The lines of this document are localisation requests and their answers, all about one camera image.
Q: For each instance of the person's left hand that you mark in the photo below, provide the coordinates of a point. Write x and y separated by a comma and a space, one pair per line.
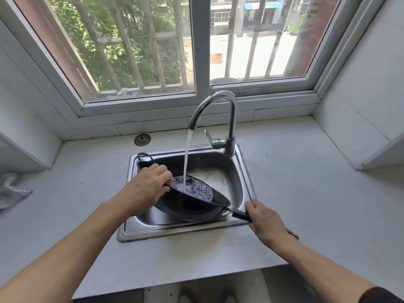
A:
143, 189

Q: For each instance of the person's right hand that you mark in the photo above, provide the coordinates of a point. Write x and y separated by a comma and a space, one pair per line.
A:
268, 224

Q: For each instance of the person's left thumb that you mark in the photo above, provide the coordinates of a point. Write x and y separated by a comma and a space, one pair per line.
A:
161, 193

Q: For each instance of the person's right thumb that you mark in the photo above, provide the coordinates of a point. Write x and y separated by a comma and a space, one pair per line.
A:
254, 206

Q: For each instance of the person's left forearm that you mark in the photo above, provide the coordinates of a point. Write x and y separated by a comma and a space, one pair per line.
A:
69, 252

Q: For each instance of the person's right forearm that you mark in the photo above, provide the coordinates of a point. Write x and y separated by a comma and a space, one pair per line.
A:
322, 268

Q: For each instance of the stream of tap water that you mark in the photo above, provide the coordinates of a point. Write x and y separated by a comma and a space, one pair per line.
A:
186, 154

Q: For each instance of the stainless steel sink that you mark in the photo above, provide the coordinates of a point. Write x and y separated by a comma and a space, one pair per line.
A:
221, 173

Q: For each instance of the round metal hole cover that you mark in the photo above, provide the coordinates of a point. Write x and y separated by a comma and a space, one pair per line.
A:
142, 140

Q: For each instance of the chrome gooseneck faucet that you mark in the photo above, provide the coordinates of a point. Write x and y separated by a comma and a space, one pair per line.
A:
233, 123

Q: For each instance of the metal window security bars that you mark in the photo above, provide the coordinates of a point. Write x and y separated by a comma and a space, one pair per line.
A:
126, 53

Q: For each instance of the clear crumpled plastic bag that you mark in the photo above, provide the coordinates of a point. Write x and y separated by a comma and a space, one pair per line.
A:
11, 190

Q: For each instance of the person's dark sleeve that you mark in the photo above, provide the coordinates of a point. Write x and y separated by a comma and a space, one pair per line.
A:
382, 296

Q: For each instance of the white window frame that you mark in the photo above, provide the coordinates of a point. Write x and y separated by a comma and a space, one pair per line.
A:
202, 59

